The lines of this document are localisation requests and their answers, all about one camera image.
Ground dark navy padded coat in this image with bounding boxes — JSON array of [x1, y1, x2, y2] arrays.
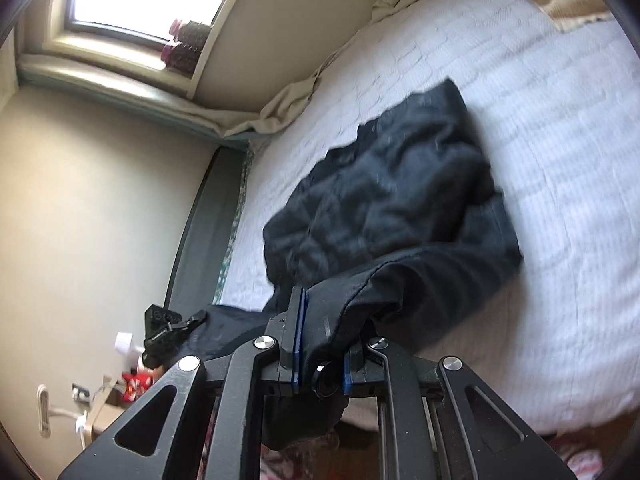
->
[[179, 80, 522, 450]]

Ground red patterned bag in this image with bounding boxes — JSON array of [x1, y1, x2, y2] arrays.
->
[[122, 370, 154, 403]]

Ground cardboard box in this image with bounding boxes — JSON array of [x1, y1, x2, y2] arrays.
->
[[81, 376, 128, 445]]

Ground grey padded headboard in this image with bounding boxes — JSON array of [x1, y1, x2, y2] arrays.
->
[[164, 148, 245, 318]]

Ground green floral bed sheet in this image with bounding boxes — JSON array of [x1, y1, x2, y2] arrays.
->
[[213, 150, 255, 304]]

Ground beige left curtain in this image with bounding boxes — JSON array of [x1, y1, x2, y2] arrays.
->
[[17, 54, 320, 143]]

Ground dark jar, pink lid, left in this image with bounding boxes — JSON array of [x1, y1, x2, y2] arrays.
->
[[160, 42, 202, 76]]

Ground dark jar, pink lid, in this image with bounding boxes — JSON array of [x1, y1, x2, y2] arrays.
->
[[169, 20, 210, 50], [160, 42, 202, 76]]

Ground dark jar, pink lid, right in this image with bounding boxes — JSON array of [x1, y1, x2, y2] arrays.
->
[[169, 20, 210, 50]]

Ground white quilted bed cover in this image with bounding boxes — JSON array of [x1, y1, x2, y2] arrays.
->
[[216, 0, 639, 434]]

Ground white door handle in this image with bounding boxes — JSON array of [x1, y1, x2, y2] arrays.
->
[[37, 385, 51, 439]]

